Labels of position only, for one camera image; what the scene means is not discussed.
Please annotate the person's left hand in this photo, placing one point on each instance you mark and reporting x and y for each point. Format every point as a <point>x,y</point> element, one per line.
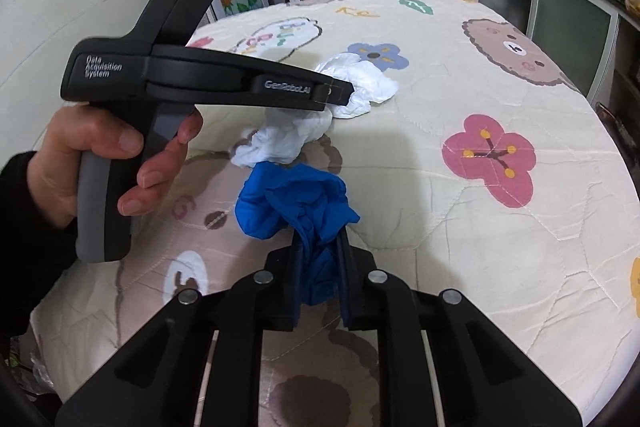
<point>60,147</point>

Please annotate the person's left forearm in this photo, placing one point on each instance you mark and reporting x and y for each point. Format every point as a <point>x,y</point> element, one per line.
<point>30,247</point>

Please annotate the white tissue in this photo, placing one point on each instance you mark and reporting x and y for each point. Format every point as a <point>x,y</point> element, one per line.
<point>280,139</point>
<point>372,87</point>

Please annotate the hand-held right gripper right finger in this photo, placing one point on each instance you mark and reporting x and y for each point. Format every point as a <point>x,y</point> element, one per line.
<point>357,297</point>

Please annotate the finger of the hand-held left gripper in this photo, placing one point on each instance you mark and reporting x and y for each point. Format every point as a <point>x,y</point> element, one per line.
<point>280,87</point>

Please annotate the blue cloth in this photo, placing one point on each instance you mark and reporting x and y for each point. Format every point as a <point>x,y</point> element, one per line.
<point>295,202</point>

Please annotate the cartoon printed quilted blanket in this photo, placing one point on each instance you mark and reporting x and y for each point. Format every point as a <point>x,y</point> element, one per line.
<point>500,257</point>

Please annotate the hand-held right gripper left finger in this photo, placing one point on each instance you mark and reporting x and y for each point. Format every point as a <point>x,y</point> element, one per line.
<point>285,292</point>

